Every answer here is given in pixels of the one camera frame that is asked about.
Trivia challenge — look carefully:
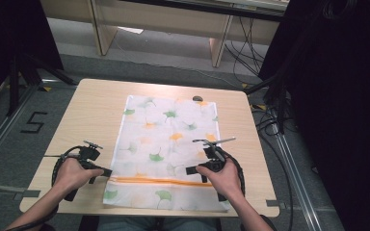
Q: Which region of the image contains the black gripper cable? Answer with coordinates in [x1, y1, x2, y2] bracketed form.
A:
[3, 145, 85, 231]
[223, 153, 247, 197]

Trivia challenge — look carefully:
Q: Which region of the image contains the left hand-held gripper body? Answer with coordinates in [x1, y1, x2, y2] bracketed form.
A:
[65, 140, 106, 202]

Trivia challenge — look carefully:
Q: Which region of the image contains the white paper sheet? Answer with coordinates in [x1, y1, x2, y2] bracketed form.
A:
[118, 26, 145, 36]

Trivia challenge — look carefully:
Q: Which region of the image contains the person's left hand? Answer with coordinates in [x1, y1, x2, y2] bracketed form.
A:
[53, 157, 104, 195]

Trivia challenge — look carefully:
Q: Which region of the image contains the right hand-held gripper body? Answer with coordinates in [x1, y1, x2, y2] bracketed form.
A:
[192, 137, 237, 202]

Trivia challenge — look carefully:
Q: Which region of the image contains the black curtain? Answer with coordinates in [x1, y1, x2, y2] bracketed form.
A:
[258, 0, 370, 231]
[0, 0, 64, 112]

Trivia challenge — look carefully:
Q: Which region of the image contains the white leaf-print mesh laundry bag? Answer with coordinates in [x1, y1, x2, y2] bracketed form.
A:
[102, 94, 231, 213]

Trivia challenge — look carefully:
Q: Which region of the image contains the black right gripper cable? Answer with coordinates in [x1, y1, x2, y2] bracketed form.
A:
[223, 153, 247, 197]

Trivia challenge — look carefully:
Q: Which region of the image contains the bundle of black cables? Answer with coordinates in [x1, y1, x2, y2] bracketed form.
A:
[224, 14, 271, 79]

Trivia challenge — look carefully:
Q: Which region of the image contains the black metal stand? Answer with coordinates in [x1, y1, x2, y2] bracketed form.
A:
[7, 53, 79, 117]
[244, 72, 287, 135]

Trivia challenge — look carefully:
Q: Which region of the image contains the person's right hand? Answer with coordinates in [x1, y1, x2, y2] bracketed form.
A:
[196, 157, 244, 200]

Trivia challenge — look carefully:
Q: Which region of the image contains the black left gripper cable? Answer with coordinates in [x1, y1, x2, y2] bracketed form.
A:
[3, 145, 85, 231]

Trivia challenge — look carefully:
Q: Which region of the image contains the metal floor rail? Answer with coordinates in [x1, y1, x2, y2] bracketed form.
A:
[0, 84, 42, 174]
[271, 121, 326, 231]

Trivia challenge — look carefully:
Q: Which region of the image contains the black floor cable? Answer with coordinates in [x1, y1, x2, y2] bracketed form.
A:
[251, 105, 296, 231]

